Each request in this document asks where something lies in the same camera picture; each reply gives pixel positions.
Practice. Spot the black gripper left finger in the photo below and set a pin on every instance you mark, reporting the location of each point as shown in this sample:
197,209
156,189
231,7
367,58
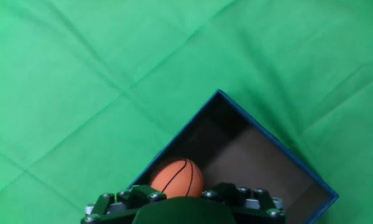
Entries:
124,203

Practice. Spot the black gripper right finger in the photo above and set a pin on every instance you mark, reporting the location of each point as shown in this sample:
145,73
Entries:
248,202

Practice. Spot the small orange basketball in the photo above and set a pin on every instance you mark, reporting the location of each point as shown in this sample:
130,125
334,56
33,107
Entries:
177,177

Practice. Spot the dark green gift box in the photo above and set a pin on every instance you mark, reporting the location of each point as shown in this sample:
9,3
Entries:
251,155

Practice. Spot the green cloth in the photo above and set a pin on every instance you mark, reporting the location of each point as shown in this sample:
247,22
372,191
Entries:
112,77

